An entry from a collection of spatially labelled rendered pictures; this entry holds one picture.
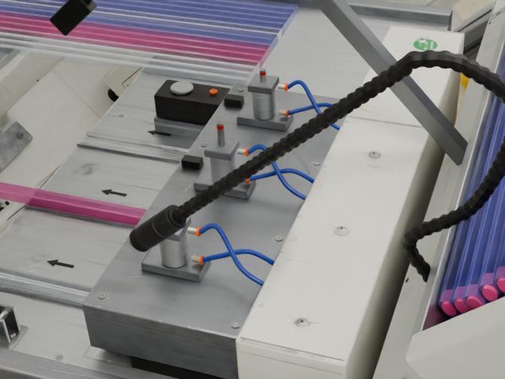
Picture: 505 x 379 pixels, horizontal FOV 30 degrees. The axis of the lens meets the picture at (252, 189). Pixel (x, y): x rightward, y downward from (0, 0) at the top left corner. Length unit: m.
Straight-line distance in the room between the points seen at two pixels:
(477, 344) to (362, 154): 0.32
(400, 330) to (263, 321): 0.10
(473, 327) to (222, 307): 0.23
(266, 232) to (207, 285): 0.08
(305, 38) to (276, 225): 0.44
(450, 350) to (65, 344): 0.35
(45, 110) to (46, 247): 1.54
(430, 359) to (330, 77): 0.59
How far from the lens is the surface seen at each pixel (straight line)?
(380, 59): 0.80
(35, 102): 2.41
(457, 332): 0.56
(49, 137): 2.38
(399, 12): 1.23
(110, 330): 0.75
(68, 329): 0.81
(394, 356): 0.67
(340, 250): 0.73
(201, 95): 0.99
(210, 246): 0.77
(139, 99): 1.08
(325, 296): 0.69
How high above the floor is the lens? 1.72
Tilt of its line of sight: 38 degrees down
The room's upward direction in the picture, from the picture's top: 58 degrees clockwise
